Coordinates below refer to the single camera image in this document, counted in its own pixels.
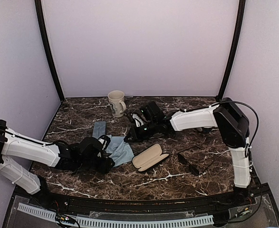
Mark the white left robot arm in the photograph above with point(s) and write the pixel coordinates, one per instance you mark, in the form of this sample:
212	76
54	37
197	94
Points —
88	154

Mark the right black frame post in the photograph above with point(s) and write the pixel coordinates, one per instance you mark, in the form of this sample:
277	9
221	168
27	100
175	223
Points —
233	49

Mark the white and green bowl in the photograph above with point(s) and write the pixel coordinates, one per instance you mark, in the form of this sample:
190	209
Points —
204	129

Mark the cream ceramic mug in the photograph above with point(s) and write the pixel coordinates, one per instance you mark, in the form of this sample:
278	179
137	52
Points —
116	100

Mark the light blue cleaning cloth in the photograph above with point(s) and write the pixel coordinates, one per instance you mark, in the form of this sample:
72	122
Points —
122	156
115	143

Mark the brown tortoiseshell sunglasses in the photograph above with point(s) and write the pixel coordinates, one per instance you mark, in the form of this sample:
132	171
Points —
169	133

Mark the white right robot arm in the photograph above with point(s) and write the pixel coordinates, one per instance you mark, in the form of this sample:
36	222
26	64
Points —
226	115

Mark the black hard glasses case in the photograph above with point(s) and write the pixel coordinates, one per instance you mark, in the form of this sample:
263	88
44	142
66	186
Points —
149	158

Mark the black frame sunglasses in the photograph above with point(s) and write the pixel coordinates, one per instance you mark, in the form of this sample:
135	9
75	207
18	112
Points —
192	164

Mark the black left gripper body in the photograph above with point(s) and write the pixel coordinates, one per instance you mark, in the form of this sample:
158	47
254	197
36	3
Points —
103	167

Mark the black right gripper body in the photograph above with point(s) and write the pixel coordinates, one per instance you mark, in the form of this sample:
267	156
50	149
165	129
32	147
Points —
139	136

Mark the blue textured glasses case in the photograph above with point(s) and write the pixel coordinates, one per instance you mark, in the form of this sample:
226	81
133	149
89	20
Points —
99	129

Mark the black frame post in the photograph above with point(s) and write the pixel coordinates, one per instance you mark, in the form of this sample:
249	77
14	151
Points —
47	49
233	49

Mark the left black frame post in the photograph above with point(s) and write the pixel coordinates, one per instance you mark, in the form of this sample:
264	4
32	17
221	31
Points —
47	49

